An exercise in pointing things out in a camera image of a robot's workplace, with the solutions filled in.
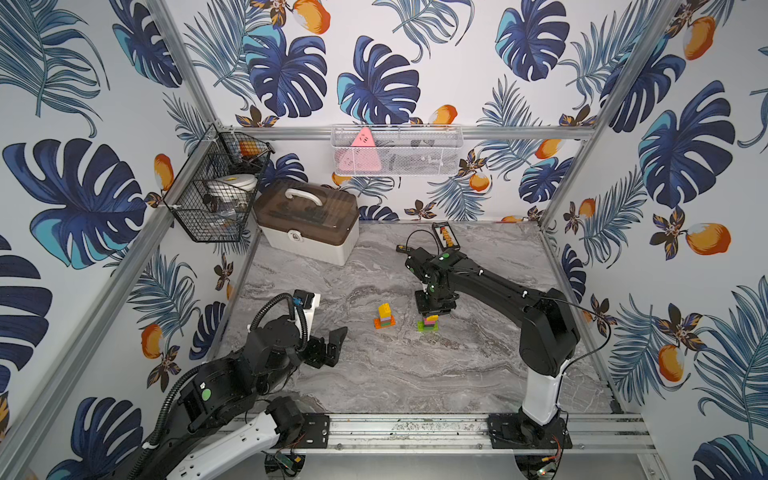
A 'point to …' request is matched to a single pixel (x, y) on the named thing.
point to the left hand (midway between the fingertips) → (330, 321)
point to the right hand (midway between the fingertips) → (429, 312)
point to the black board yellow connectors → (445, 236)
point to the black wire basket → (213, 199)
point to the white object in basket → (233, 185)
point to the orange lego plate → (378, 324)
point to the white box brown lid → (313, 220)
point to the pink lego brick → (426, 322)
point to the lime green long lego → (422, 328)
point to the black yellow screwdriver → (402, 248)
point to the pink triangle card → (362, 155)
